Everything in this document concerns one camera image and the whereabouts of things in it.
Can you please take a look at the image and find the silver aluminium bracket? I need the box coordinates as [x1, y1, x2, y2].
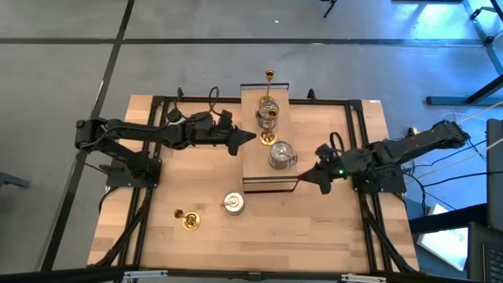
[123, 270, 169, 281]
[340, 273, 388, 283]

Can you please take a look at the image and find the black camera rig beam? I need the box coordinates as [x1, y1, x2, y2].
[0, 265, 503, 283]

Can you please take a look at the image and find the black bar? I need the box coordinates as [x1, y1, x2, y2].
[408, 202, 488, 233]

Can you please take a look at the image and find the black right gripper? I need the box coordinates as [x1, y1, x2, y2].
[299, 142, 379, 196]

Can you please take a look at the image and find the silver candle tin floral label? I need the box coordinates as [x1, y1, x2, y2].
[268, 140, 299, 171]
[222, 191, 246, 216]
[256, 100, 281, 130]

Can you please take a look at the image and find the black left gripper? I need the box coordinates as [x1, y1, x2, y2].
[187, 109, 258, 156]

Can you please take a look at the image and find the gold candlestick holder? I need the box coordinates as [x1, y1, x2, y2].
[259, 68, 276, 105]
[173, 208, 201, 232]
[259, 108, 279, 147]

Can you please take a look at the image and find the grey chair leg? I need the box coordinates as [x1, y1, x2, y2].
[0, 171, 31, 190]

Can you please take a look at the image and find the white glowing tablet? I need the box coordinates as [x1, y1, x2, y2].
[416, 203, 469, 272]

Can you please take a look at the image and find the black laptop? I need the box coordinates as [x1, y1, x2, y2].
[466, 221, 503, 283]

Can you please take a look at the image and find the wooden shelf riser black frame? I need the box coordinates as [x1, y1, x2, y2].
[239, 82, 299, 194]

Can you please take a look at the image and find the dark monitor back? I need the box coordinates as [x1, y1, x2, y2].
[486, 117, 503, 233]

